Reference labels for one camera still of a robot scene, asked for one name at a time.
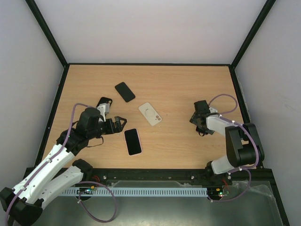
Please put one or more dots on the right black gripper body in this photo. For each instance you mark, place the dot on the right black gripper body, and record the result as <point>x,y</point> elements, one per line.
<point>196,120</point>

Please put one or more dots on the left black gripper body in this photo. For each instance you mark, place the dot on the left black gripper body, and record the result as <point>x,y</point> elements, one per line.
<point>94,133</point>

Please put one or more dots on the black smartphone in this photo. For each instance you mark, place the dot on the black smartphone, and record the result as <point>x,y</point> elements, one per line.
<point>133,142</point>

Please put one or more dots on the beige phone case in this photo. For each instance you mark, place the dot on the beige phone case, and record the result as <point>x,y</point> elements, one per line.
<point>150,114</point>

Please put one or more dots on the pink phone case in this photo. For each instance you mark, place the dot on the pink phone case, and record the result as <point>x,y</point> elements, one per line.
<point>140,141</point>

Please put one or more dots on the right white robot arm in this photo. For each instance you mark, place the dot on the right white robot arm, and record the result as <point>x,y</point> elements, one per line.
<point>243,145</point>

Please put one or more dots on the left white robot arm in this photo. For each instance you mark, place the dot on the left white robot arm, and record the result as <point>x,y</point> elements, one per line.
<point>26,201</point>

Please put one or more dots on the black phone case with cutout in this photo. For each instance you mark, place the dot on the black phone case with cutout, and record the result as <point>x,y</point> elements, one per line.
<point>104,100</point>

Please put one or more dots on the black phone face down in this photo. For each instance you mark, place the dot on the black phone face down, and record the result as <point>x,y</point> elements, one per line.
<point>125,92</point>

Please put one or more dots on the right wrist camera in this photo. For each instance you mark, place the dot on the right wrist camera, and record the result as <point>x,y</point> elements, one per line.
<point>213,110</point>

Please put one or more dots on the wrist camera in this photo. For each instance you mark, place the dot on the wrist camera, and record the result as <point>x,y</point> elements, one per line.
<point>104,110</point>
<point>213,110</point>

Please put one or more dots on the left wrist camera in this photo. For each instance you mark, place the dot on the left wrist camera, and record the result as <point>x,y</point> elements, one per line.
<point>104,110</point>

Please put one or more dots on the white slotted cable duct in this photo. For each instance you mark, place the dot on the white slotted cable duct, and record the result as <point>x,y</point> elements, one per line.
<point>139,192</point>

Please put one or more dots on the black metal frame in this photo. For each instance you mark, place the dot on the black metal frame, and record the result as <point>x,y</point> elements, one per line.
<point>260,172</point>

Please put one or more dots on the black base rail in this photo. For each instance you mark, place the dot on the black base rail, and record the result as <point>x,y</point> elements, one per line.
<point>196,177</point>

